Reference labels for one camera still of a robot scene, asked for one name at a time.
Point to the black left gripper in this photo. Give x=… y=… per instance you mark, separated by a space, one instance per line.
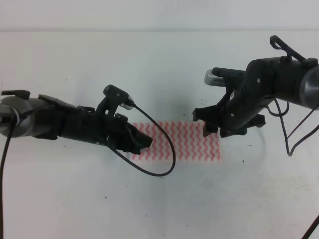
x=86 y=125

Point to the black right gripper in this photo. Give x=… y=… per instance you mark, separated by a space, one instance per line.
x=235 y=113

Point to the pink white wavy striped towel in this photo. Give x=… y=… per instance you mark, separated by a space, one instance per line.
x=188 y=140

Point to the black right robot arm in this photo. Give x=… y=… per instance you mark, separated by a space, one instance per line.
x=291 y=78

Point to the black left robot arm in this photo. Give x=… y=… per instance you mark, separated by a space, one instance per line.
x=49 y=118

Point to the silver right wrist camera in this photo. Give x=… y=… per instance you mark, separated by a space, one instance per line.
x=231 y=79

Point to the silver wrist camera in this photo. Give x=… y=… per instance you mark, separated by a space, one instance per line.
x=231 y=79
x=114 y=97

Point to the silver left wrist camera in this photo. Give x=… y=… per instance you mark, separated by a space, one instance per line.
x=114 y=97

